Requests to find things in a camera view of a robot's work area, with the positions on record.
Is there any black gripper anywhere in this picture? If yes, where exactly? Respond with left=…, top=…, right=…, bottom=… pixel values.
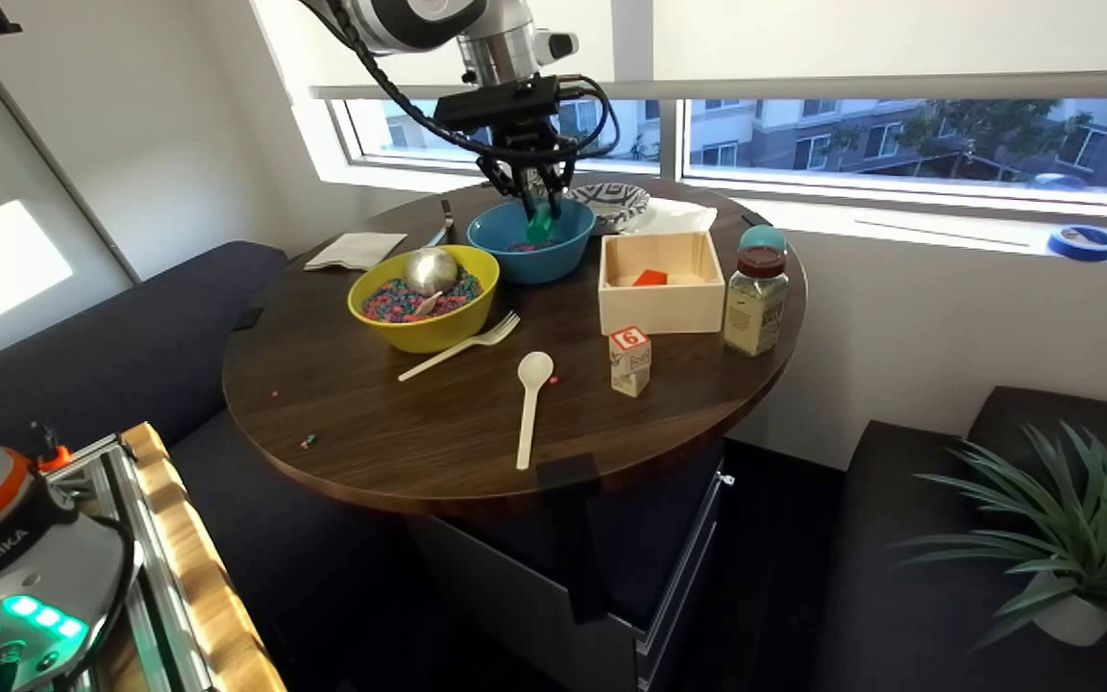
left=478, top=119, right=578, bottom=223

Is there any yellow bowl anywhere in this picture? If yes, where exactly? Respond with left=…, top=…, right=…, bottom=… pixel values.
left=344, top=242, right=509, bottom=359

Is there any patterned black white bowl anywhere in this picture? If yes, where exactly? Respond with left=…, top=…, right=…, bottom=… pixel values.
left=572, top=178, right=655, bottom=240

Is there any green block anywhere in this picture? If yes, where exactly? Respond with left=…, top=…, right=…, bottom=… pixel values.
left=518, top=204, right=562, bottom=250

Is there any blue tape roll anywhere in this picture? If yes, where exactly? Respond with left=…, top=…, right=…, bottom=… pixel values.
left=1045, top=219, right=1107, bottom=264

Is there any blue bowl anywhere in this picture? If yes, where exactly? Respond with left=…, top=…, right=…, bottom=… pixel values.
left=462, top=191, right=603, bottom=290

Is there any wooden edged robot cart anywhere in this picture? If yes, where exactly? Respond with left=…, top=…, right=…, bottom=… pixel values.
left=48, top=418, right=289, bottom=692

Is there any green spiky plant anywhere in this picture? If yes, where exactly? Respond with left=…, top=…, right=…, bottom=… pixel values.
left=895, top=418, right=1107, bottom=684

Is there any metal ladle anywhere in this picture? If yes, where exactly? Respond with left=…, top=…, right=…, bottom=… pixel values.
left=402, top=195, right=469, bottom=301

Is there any black cable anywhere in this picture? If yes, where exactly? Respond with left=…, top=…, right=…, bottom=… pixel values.
left=302, top=0, right=469, bottom=123

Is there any white paper napkin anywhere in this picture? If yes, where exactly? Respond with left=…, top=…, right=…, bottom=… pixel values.
left=302, top=227, right=412, bottom=277

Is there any small wooden block red mark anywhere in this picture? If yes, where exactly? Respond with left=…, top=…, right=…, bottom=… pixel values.
left=603, top=328, right=658, bottom=399

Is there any white window frame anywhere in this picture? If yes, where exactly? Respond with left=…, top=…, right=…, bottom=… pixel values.
left=307, top=73, right=1107, bottom=227

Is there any dark blue-grey sofa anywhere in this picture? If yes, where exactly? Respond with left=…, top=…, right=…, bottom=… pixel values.
left=817, top=379, right=1107, bottom=692
left=0, top=240, right=455, bottom=692

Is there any spice jar brown lid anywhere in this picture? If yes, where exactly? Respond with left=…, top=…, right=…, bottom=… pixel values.
left=718, top=242, right=797, bottom=361

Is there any white plant pot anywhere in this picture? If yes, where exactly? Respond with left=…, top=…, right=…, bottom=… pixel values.
left=1029, top=587, right=1107, bottom=648

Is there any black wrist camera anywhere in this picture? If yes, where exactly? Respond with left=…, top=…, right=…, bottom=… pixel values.
left=434, top=76, right=583, bottom=131

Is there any white crumpled cloth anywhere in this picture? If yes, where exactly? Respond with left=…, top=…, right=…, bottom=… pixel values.
left=623, top=191, right=723, bottom=242

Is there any colourful beads pile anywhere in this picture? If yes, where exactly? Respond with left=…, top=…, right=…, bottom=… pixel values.
left=362, top=270, right=487, bottom=324

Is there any light wooden box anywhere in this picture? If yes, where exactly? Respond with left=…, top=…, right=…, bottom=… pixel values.
left=598, top=227, right=730, bottom=341

